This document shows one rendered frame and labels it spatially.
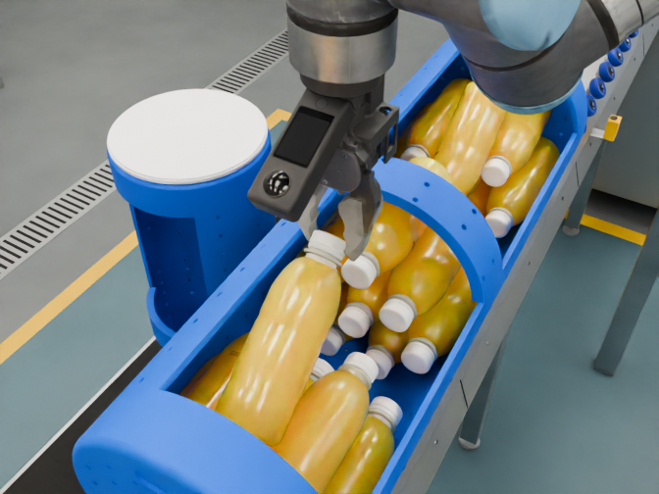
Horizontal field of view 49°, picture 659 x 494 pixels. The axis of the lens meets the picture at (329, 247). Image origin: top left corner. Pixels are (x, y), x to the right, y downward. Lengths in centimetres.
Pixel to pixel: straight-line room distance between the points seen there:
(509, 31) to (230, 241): 89
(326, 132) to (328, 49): 7
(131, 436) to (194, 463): 6
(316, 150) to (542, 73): 19
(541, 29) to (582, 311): 202
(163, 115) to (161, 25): 266
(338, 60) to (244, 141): 70
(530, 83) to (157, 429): 42
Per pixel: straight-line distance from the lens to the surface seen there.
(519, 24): 49
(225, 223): 127
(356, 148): 64
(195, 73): 356
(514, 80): 60
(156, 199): 124
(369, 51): 59
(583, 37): 62
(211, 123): 133
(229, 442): 64
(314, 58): 59
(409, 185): 86
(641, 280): 207
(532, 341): 236
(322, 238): 72
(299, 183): 61
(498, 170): 109
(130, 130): 134
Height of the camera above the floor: 177
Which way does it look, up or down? 44 degrees down
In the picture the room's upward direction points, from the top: straight up
